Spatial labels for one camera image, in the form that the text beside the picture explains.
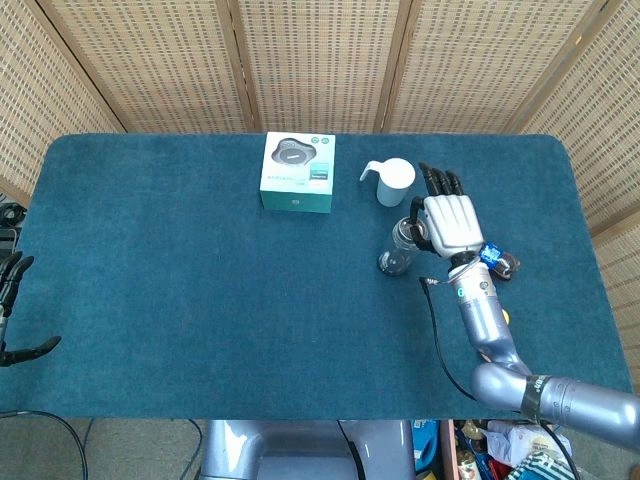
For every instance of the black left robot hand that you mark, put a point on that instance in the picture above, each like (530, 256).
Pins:
(15, 270)

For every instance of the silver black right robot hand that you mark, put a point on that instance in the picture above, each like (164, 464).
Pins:
(452, 220)

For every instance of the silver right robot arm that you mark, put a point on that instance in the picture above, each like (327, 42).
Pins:
(487, 325)

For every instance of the clear glass jar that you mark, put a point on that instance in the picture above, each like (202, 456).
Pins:
(395, 250)

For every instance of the small cola bottle blue label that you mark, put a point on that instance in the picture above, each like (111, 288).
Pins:
(505, 262)

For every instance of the white plastic pitcher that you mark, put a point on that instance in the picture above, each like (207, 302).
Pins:
(395, 182)

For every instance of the woven folding screen panel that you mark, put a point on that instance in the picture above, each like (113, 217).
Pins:
(595, 140)
(150, 65)
(320, 65)
(475, 65)
(35, 110)

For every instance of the white teal product box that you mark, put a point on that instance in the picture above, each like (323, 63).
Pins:
(297, 175)

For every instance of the blue table cloth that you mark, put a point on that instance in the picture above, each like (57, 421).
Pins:
(200, 300)

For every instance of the white crumpled paper bag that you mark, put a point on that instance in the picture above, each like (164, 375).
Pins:
(515, 435)

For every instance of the red storage box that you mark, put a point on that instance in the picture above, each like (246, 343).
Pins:
(450, 450)

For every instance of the teal striped packet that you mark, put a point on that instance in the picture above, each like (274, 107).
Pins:
(542, 467)

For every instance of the silver robot torso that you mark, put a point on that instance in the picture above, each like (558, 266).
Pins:
(300, 450)

